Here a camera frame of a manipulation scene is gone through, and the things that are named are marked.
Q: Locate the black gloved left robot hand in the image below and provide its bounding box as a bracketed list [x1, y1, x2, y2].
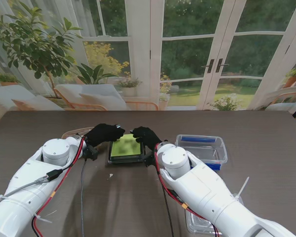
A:
[85, 123, 126, 149]

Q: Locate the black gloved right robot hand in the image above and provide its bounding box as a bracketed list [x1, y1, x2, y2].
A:
[129, 126, 169, 152]

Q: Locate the clear lid with green sheet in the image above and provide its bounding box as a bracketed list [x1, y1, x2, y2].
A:
[108, 133, 146, 163]

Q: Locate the clear lid with white label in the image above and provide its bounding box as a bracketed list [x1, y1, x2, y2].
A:
[61, 126, 96, 139]

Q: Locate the black plastic tray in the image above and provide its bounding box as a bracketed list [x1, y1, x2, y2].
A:
[108, 142, 146, 165]

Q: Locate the brown kraft paper container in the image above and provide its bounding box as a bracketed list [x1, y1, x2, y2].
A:
[61, 126, 96, 139]

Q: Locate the clear container with blue clips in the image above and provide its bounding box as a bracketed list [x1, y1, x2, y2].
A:
[174, 134, 229, 172]

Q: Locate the clear lid with blue mark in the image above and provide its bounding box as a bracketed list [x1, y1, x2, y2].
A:
[185, 207, 219, 234]

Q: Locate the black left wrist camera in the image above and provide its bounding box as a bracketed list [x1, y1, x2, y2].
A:
[84, 145, 99, 161]

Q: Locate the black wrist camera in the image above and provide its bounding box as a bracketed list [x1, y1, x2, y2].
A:
[144, 152, 158, 169]
[84, 145, 99, 161]

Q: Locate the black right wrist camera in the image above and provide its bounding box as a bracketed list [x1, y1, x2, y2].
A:
[144, 152, 158, 169]

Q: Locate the red left arm cable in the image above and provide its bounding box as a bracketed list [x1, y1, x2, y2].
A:
[31, 137, 87, 237]

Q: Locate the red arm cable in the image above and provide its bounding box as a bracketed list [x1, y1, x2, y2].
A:
[31, 137, 87, 237]
[154, 143, 222, 237]

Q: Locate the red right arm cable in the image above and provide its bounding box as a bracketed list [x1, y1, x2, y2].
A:
[154, 143, 222, 237]

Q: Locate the thin grey cable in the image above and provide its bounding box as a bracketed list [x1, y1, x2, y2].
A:
[80, 159, 87, 237]

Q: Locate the thin black cable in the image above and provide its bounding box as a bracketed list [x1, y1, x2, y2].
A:
[162, 187, 175, 237]

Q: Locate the grey left arm cable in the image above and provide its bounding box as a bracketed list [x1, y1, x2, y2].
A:
[0, 169, 64, 213]

